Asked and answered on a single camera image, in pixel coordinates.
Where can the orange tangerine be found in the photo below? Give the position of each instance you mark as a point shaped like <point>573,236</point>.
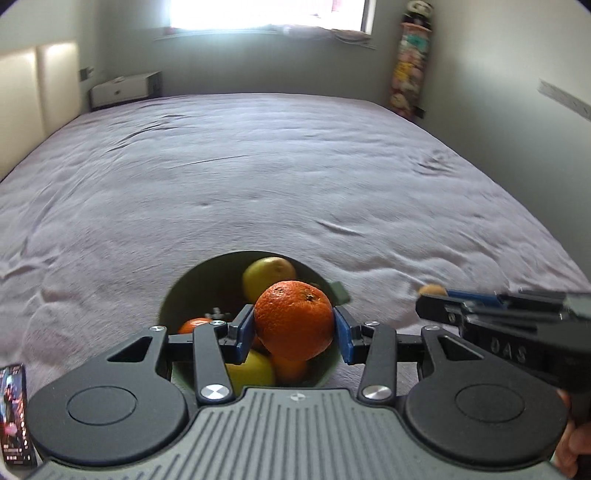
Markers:
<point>294,320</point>
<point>289,372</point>
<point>188,326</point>

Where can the beige padded headboard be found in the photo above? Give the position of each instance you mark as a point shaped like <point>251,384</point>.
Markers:
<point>40,94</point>

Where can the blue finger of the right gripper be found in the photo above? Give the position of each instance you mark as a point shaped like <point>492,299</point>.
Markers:
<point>489,300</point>
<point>441,309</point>

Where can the small brown kiwi fruit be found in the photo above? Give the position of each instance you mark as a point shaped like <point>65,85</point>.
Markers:
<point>433,289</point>

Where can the smartphone with colourful screen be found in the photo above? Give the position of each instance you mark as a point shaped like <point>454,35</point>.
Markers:
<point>16,446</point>

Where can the large green-yellow apple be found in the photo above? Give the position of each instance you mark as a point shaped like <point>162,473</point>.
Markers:
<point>263,273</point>

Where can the white wall hook rack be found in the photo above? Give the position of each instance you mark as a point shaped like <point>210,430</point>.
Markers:
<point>565,99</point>

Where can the stuffed toy column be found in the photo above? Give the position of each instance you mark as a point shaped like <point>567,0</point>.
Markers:
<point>413,52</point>

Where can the white bedside cabinet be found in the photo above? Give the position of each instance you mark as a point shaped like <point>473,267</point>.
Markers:
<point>125,89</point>

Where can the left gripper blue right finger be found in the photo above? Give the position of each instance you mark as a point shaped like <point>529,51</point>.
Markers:
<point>379,348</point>

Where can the window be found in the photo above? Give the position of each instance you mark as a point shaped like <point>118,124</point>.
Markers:
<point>290,17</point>

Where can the yellow lemon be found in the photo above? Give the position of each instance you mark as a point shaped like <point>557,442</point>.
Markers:
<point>256,371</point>

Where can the lilac bed blanket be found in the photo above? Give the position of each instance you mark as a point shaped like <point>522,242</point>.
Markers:
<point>103,217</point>

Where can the wall socket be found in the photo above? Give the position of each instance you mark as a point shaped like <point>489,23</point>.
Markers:
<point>86,73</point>

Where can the green plastic bowl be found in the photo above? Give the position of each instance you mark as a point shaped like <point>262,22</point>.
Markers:
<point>217,283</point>

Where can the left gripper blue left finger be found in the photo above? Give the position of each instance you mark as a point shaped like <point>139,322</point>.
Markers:
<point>146,367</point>

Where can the person's right hand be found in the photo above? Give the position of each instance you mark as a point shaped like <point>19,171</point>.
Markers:
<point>572,455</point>

